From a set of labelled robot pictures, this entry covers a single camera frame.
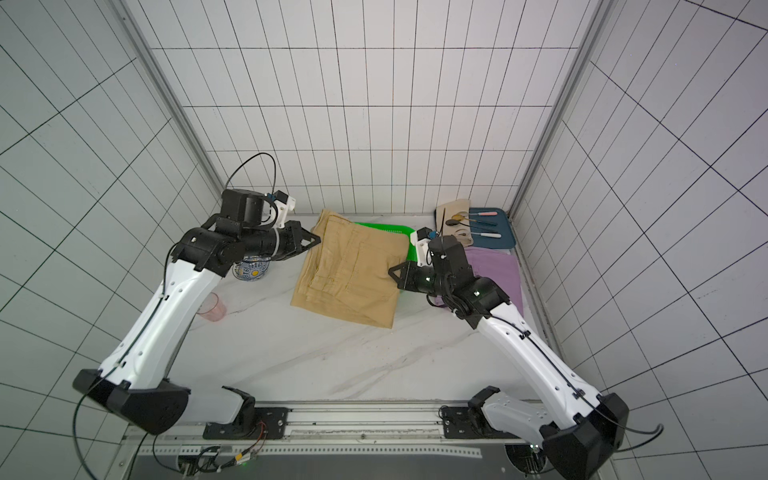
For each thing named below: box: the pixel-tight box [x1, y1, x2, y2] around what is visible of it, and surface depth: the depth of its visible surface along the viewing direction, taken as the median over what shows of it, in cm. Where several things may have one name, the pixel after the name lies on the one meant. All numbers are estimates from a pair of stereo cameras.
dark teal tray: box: [469, 207, 516, 249], surface depth 120 cm
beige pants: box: [290, 209, 410, 329], surface depth 71 cm
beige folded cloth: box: [436, 199, 474, 248], surface depth 122 cm
